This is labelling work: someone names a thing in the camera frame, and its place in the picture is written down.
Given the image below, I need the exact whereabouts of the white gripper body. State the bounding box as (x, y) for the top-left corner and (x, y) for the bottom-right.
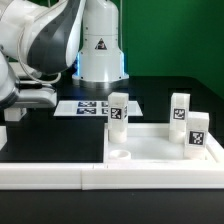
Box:
(12, 81), (57, 108)

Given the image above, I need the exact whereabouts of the white square table top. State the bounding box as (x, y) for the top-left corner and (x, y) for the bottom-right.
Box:
(104, 123), (224, 164)

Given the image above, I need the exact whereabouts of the white U-shaped obstacle fence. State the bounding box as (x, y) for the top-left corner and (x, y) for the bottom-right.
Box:
(0, 123), (224, 191)

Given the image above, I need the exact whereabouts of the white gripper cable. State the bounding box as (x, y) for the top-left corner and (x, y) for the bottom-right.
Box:
(16, 29), (63, 86)

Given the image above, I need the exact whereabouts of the white marker base plate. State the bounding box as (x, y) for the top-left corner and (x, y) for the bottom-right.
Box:
(52, 100), (144, 118)

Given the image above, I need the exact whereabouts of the white hanging cable right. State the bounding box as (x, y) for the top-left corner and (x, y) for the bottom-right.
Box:
(119, 0), (124, 51)

